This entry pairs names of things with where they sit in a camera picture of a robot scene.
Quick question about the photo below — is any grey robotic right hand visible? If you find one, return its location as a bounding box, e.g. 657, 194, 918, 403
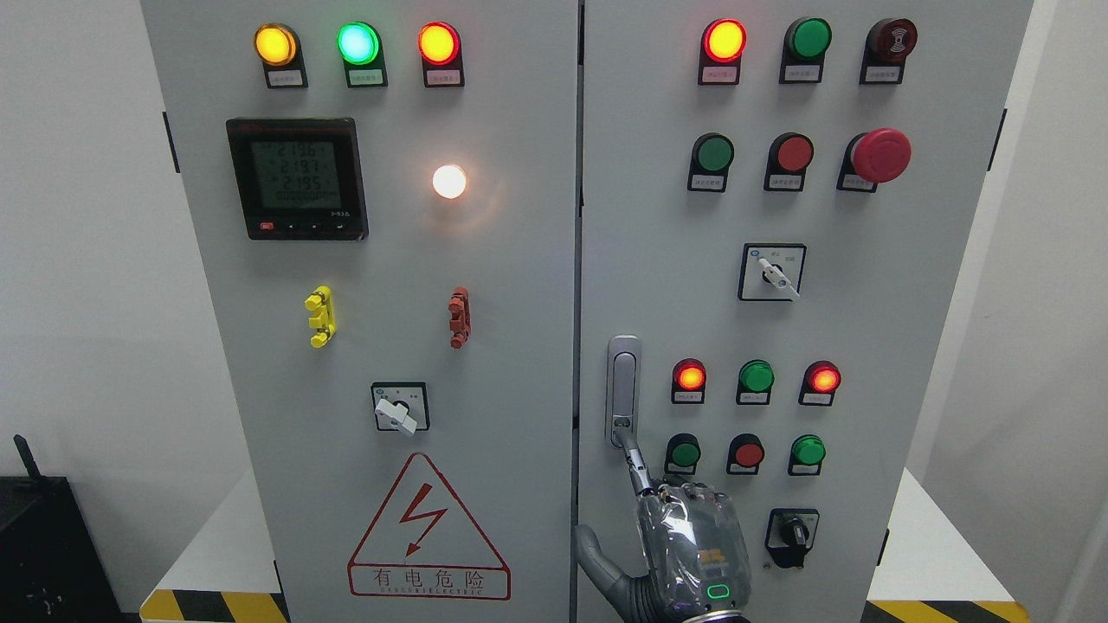
574, 429, 751, 622

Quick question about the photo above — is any silver cabinet door handle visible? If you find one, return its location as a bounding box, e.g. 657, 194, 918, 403
605, 335, 642, 448

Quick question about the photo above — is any right grey cabinet door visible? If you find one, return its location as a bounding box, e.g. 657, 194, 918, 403
578, 1, 1033, 622

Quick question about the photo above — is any grey cabinet door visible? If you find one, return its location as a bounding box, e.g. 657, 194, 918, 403
141, 1, 578, 622
578, 1, 1033, 622

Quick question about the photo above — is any left grey cabinet door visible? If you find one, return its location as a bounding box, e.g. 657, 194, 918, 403
141, 1, 578, 622

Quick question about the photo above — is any red push button lower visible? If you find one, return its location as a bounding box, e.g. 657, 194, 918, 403
725, 433, 765, 476

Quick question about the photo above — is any red push button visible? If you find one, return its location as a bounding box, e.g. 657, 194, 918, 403
725, 433, 765, 476
769, 132, 814, 174

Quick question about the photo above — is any green push button lower right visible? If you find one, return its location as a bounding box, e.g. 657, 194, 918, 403
789, 435, 827, 476

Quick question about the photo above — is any red lit light lower left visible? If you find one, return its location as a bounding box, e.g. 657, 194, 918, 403
673, 358, 707, 395

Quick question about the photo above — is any green light lower middle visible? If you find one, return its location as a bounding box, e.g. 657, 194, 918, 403
738, 359, 774, 395

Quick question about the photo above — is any red lit light lower right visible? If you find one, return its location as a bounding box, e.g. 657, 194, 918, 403
803, 360, 841, 395

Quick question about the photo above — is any red electric hazard sign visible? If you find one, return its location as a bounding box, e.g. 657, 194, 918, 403
347, 453, 512, 601

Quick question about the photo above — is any red terminal connector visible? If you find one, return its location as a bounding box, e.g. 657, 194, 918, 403
448, 286, 471, 350

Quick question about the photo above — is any green push button upper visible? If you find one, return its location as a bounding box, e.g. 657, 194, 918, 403
693, 132, 735, 173

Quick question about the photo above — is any red push button upper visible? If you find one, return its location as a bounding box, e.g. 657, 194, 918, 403
769, 132, 814, 174

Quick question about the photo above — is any red emergency stop button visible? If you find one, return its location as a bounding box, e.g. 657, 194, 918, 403
848, 127, 912, 183

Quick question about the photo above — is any yellow terminal connector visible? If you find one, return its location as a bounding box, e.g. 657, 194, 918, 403
304, 285, 337, 350

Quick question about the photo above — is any white lit indicator light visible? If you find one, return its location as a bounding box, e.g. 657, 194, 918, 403
432, 164, 466, 200

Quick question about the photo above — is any red lit light top right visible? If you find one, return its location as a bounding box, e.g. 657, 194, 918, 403
702, 17, 747, 67

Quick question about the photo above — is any green light top right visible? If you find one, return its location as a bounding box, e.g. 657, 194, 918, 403
784, 16, 834, 61

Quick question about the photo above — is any black digital power meter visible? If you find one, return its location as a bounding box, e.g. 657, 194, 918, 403
226, 118, 370, 241

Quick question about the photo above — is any red lit indicator light left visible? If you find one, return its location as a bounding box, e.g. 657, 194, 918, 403
418, 22, 461, 67

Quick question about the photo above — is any green lit indicator light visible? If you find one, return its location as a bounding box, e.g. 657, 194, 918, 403
336, 21, 381, 67

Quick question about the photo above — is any black box with antenna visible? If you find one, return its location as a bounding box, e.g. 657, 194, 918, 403
1, 435, 124, 622

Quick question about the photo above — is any yellow indicator light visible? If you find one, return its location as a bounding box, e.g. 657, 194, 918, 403
254, 22, 300, 67

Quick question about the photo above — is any bottom black selector switch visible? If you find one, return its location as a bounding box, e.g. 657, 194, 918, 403
765, 508, 820, 568

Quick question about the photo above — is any upper right selector switch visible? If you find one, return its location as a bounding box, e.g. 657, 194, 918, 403
738, 243, 807, 302

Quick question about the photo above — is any left door selector switch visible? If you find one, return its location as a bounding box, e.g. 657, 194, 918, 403
370, 382, 430, 437

